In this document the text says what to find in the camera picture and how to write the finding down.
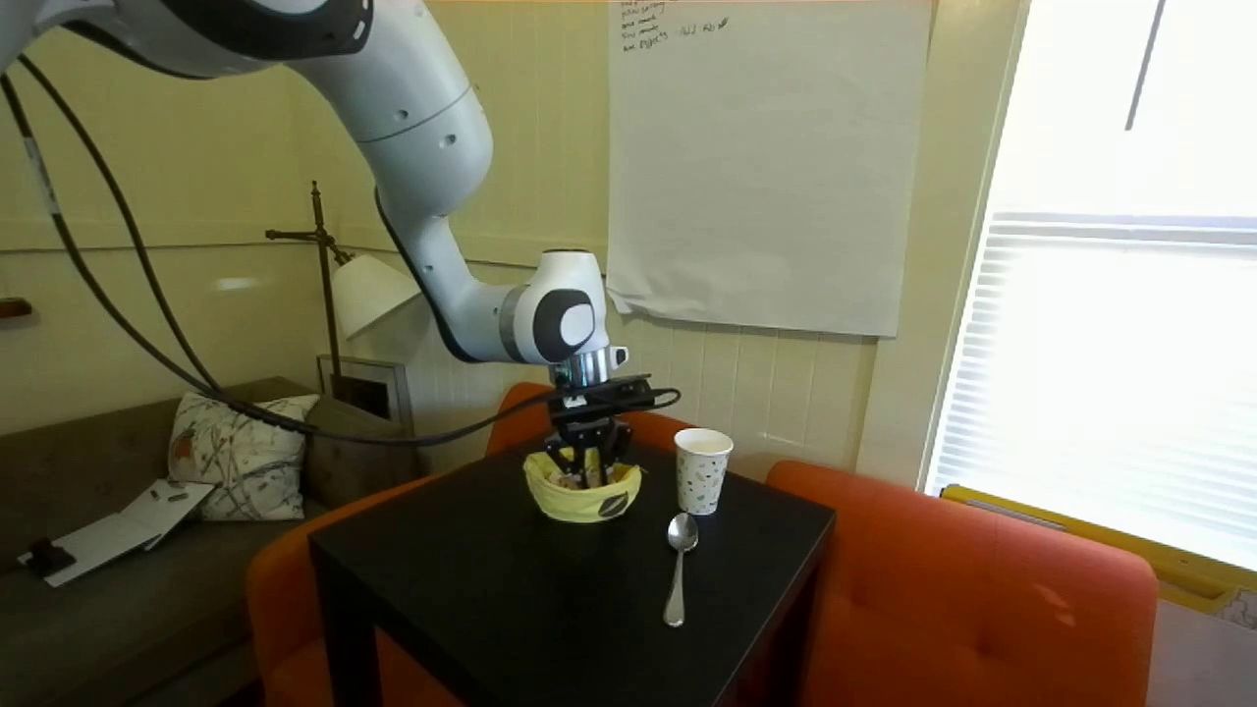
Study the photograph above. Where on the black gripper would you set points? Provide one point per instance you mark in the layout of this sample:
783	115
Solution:
591	412

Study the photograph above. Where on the brown-grey pillow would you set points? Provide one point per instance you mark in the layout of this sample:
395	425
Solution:
358	451

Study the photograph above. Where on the grey fabric sofa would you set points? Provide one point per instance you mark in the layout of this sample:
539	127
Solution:
120	631

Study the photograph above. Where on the black phone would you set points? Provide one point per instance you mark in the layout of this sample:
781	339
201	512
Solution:
45	559

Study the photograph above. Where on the yellow wooden ledge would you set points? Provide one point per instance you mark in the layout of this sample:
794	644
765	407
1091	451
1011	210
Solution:
1113	551

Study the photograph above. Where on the floor lamp white shade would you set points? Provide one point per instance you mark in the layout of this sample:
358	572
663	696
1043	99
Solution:
374	294

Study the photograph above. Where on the white paper cup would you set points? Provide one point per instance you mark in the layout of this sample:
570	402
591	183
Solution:
701	471

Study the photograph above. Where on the white paper notebook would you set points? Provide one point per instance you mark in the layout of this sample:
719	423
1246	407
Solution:
130	531

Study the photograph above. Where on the orange upholstered armchair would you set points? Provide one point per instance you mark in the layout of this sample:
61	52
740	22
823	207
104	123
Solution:
968	602
282	589

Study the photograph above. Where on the white window blind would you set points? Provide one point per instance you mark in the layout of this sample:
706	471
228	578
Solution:
1113	395

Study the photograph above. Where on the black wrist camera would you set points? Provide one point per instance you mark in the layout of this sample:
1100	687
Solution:
650	395

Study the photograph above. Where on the black square side table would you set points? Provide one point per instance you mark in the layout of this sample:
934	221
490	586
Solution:
562	602

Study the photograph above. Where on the white patterned pillow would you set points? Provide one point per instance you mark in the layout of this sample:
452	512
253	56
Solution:
241	451

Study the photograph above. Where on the silver metal spoon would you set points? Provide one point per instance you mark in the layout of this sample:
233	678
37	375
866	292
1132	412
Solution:
676	573

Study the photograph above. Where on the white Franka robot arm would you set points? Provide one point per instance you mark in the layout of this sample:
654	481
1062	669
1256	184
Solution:
395	102

